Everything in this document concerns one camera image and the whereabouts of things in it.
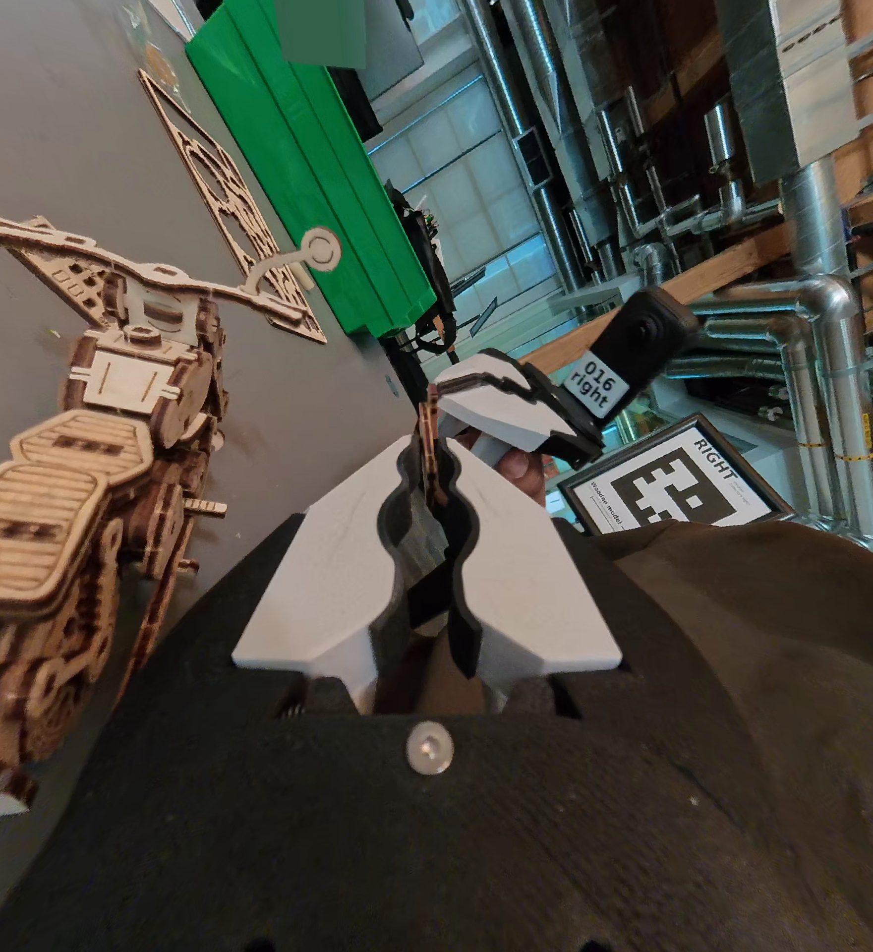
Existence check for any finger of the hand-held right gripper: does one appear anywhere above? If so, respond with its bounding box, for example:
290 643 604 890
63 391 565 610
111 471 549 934
436 387 558 468
430 350 552 397

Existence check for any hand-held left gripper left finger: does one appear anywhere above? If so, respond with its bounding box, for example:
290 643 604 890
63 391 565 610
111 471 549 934
232 437 426 715

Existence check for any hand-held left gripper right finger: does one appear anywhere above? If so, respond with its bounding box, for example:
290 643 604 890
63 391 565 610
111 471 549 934
436 439 625 700

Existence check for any wooden model piece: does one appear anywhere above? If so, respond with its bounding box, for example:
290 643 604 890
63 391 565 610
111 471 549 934
417 400 449 508

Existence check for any silver elbow pipe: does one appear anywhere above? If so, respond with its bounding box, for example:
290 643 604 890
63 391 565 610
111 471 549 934
693 274 863 421

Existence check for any grey desk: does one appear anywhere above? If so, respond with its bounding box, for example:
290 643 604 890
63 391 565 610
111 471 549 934
0 0 418 952

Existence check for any person's right hand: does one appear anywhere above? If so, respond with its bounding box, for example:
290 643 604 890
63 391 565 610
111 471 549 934
494 446 552 510

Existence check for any black framed marker sign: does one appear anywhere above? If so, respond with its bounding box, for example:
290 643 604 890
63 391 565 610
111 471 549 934
557 411 796 536

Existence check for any green plastic bin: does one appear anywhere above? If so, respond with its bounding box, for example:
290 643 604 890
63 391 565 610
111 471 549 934
185 0 437 337

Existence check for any wooden motorcycle model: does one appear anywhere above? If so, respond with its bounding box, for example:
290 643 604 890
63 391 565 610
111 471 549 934
0 214 342 819

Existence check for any wooden parts sheet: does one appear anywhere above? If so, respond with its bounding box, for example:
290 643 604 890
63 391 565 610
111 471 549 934
139 69 328 345

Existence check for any silver ventilation duct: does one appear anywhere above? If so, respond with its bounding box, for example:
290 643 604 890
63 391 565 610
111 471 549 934
778 158 873 538

